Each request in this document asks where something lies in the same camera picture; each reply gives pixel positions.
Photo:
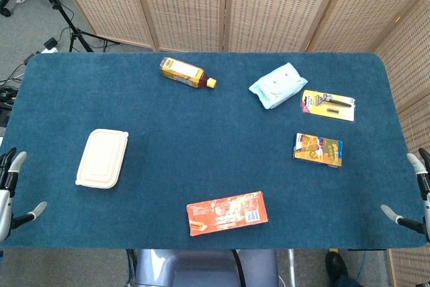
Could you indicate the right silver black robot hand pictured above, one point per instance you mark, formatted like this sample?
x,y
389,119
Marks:
x,y
426,209

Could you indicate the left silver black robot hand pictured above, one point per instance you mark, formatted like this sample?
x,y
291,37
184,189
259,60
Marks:
x,y
6,206

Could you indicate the small orange snack box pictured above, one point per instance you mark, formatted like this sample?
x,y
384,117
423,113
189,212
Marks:
x,y
317,151

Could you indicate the beige lidded lunch container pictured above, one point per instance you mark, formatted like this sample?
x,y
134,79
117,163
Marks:
x,y
100,159

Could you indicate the red orange packet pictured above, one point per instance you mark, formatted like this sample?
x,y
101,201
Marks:
x,y
226,213

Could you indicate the black shoe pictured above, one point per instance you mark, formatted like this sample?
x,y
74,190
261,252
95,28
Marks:
x,y
336,267

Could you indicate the razor on yellow blister card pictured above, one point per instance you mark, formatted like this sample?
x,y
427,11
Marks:
x,y
327,105

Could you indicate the white power strip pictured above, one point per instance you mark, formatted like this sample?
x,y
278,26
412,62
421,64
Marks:
x,y
49,50

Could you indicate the black power adapter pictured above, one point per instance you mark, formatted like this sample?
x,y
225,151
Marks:
x,y
50,43

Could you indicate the light blue wet wipes pack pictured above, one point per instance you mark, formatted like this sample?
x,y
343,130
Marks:
x,y
277,87

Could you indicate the blue-grey robot torso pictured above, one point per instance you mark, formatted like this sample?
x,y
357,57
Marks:
x,y
201,267

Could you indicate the black tripod stand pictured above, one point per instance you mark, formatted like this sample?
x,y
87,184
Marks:
x,y
57,7

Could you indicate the blue felt table cover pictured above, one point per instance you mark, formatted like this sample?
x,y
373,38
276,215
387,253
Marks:
x,y
201,132

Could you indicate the tea bottle with yellow cap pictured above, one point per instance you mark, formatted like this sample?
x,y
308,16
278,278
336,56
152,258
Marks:
x,y
183,72

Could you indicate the woven rattan folding screen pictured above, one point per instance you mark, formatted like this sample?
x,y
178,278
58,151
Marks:
x,y
188,4

